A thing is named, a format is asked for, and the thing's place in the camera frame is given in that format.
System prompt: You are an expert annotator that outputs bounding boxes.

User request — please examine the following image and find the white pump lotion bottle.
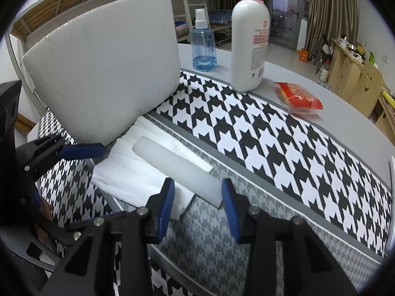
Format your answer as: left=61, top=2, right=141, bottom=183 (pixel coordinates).
left=231, top=0, right=272, bottom=92

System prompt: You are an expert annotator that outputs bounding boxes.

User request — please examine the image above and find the houndstooth tablecloth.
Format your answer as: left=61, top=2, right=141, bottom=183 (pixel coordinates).
left=37, top=69, right=392, bottom=296

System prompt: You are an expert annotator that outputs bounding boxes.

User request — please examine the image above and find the blue spray bottle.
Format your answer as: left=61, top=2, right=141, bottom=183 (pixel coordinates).
left=191, top=9, right=218, bottom=72

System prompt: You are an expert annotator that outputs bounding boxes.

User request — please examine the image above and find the glass balcony door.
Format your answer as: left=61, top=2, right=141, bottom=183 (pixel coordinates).
left=268, top=0, right=311, bottom=50

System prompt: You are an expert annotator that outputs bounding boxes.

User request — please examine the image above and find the white cloth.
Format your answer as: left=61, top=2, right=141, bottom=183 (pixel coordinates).
left=92, top=115, right=213, bottom=219

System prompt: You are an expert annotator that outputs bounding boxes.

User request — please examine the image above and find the white foam tube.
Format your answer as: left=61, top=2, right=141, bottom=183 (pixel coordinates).
left=133, top=136, right=223, bottom=208

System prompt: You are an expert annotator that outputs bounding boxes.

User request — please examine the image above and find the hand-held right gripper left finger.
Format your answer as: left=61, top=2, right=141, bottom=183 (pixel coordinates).
left=46, top=177, right=176, bottom=296

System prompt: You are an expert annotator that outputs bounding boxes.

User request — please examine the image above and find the blue plaid bedding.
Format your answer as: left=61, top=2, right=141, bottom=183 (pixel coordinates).
left=208, top=9, right=233, bottom=25

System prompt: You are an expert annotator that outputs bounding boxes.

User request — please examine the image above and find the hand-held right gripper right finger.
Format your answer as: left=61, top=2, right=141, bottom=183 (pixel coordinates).
left=221, top=178, right=358, bottom=296

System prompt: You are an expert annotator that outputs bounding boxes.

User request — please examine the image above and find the white foam box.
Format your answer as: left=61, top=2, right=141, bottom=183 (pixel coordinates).
left=21, top=0, right=181, bottom=145

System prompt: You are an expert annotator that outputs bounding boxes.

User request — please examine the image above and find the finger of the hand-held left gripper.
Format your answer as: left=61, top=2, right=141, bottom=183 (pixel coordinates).
left=19, top=132, right=105, bottom=178
left=20, top=191, right=125, bottom=258

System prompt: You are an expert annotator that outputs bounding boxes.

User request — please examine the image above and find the metal bunk bed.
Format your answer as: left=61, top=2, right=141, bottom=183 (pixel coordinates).
left=182, top=0, right=235, bottom=47
left=4, top=0, right=217, bottom=105

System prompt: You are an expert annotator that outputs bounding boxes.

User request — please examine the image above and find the light wooden desk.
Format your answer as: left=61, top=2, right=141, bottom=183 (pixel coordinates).
left=327, top=37, right=395, bottom=145

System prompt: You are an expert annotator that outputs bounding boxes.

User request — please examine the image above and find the yellow packet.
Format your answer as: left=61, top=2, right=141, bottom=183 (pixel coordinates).
left=381, top=89, right=395, bottom=109

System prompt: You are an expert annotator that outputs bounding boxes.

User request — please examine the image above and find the wooden chair with smiley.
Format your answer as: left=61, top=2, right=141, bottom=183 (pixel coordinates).
left=349, top=62, right=385, bottom=118

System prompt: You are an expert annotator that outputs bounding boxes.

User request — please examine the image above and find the red snack packet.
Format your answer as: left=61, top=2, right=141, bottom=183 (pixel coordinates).
left=275, top=82, right=323, bottom=116

